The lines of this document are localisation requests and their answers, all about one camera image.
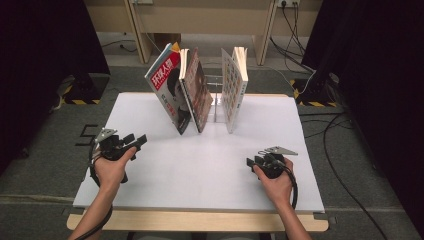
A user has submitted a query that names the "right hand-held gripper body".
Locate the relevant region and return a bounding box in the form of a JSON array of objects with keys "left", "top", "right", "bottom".
[{"left": 254, "top": 145, "right": 299, "bottom": 180}]

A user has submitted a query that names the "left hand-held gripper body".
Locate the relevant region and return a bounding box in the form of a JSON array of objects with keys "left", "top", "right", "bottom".
[{"left": 93, "top": 127, "right": 135, "bottom": 162}]

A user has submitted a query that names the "clear acrylic book rack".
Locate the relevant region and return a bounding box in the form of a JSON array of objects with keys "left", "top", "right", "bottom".
[{"left": 203, "top": 73, "right": 240, "bottom": 125}]

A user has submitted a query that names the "dark glossy magazine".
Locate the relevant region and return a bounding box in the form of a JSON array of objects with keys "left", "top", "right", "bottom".
[{"left": 144, "top": 41, "right": 193, "bottom": 136}]

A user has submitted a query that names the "purple and brown cover book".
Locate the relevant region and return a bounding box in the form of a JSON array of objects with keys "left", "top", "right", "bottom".
[{"left": 179, "top": 47, "right": 215, "bottom": 134}]

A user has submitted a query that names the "white picture grid book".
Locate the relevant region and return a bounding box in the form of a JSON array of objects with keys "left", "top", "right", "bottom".
[{"left": 220, "top": 45, "right": 250, "bottom": 135}]

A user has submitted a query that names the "person's left hand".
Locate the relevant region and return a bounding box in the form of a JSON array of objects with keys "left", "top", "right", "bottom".
[{"left": 94, "top": 146, "right": 138, "bottom": 194}]

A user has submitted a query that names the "person's right hand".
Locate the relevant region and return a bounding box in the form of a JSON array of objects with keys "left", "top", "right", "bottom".
[{"left": 252, "top": 158, "right": 295, "bottom": 210}]

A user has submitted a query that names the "white table cover board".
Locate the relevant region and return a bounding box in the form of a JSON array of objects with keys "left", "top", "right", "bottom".
[{"left": 72, "top": 92, "right": 326, "bottom": 214}]

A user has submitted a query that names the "stand base with hazard tape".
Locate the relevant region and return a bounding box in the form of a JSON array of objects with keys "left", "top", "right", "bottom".
[
  {"left": 289, "top": 71, "right": 341, "bottom": 108},
  {"left": 61, "top": 72, "right": 112, "bottom": 106}
]

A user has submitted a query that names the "grey tape piece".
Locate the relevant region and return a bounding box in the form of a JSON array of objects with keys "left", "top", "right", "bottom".
[
  {"left": 61, "top": 206, "right": 85, "bottom": 217},
  {"left": 313, "top": 212, "right": 338, "bottom": 225}
]

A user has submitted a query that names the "light wooden table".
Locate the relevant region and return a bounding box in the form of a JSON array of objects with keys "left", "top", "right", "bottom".
[{"left": 66, "top": 92, "right": 330, "bottom": 233}]

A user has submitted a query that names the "black curtain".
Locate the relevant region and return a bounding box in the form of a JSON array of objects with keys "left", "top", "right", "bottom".
[
  {"left": 0, "top": 0, "right": 112, "bottom": 176},
  {"left": 300, "top": 0, "right": 424, "bottom": 234}
]

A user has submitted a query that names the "beige wooden desk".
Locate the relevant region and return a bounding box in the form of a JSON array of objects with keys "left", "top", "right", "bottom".
[{"left": 83, "top": 0, "right": 324, "bottom": 67}]

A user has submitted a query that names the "long black floor cable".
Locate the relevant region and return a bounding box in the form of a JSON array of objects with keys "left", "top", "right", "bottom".
[{"left": 322, "top": 112, "right": 389, "bottom": 240}]

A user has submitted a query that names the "white floor cable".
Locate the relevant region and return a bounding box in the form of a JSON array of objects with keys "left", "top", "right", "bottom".
[{"left": 144, "top": 32, "right": 317, "bottom": 98}]

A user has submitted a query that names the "thin black floor cable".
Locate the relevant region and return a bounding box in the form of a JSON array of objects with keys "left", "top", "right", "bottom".
[{"left": 100, "top": 39, "right": 138, "bottom": 54}]

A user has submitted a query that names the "black power cable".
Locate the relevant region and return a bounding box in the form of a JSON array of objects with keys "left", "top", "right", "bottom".
[
  {"left": 293, "top": 2, "right": 307, "bottom": 57},
  {"left": 281, "top": 3, "right": 306, "bottom": 56}
]

